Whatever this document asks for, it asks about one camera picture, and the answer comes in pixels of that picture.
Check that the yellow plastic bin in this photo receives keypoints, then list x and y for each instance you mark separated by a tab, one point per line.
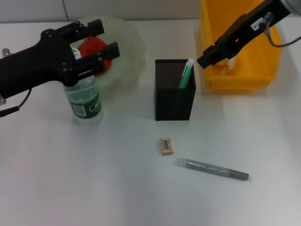
258	66

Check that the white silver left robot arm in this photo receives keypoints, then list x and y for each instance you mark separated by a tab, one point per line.
2	100

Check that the green utility knife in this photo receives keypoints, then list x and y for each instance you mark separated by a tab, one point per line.
185	75

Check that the clear water bottle green label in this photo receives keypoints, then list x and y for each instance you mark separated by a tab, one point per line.
84	103

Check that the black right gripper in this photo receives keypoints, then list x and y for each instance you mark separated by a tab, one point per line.
244	30

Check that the grey marker pen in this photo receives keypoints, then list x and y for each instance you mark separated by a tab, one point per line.
200	166

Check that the beige eraser with label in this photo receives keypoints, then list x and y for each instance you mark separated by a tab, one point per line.
167	146

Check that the white paper ball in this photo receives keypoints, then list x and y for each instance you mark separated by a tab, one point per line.
229	64

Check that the red object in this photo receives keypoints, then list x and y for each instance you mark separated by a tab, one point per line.
90	48

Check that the wavy green glass fruit plate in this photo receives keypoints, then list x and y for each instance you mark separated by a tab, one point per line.
131	47

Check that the black mesh pen holder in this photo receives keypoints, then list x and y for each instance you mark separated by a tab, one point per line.
164	103

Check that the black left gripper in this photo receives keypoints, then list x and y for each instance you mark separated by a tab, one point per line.
35	66

